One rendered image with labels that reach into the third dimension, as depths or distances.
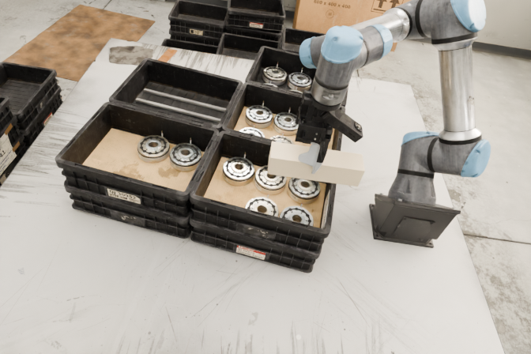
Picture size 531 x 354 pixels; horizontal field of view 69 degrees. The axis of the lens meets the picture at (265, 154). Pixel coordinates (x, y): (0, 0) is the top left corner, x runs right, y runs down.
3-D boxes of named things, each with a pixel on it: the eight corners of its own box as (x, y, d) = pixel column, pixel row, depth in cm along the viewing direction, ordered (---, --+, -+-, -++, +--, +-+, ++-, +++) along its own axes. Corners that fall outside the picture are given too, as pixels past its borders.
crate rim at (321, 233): (337, 164, 127) (339, 160, 125) (328, 240, 106) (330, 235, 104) (220, 134, 130) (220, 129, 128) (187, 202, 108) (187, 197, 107)
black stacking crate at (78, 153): (218, 155, 136) (220, 130, 128) (187, 221, 115) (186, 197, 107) (111, 127, 139) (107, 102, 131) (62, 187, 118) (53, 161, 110)
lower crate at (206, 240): (322, 204, 141) (330, 182, 133) (311, 276, 120) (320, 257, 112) (217, 175, 144) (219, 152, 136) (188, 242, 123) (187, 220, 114)
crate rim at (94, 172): (220, 134, 130) (220, 129, 128) (187, 202, 108) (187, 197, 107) (107, 106, 132) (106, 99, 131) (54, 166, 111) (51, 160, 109)
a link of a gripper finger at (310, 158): (294, 170, 99) (301, 137, 94) (317, 173, 99) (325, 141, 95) (295, 176, 96) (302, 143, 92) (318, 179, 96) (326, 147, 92)
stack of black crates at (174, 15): (227, 47, 317) (230, 7, 294) (221, 67, 296) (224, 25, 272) (178, 40, 315) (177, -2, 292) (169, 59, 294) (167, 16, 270)
